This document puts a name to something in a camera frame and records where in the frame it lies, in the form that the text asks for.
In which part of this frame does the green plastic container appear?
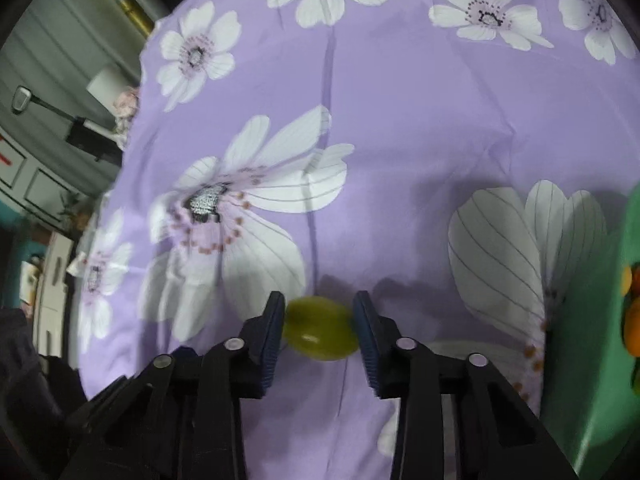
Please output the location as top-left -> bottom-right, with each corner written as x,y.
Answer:
540,195 -> 640,480

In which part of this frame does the white cabinet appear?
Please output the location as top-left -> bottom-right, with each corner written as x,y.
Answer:
32,235 -> 76,361

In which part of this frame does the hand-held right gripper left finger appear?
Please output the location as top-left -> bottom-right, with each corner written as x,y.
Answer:
60,290 -> 287,480

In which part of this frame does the green potted plant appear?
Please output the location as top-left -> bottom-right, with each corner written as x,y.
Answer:
60,192 -> 82,222

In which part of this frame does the white lamp shade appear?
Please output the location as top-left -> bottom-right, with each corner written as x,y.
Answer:
86,67 -> 126,111

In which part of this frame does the purple floral cloth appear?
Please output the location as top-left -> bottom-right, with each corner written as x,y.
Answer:
75,0 -> 640,480

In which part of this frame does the pink flower bouquet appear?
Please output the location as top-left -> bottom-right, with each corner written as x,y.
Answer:
114,87 -> 142,148

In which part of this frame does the green lime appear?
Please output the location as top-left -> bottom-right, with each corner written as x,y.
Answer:
282,296 -> 361,362

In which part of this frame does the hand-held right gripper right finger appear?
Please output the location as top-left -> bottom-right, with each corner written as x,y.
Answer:
352,290 -> 581,480

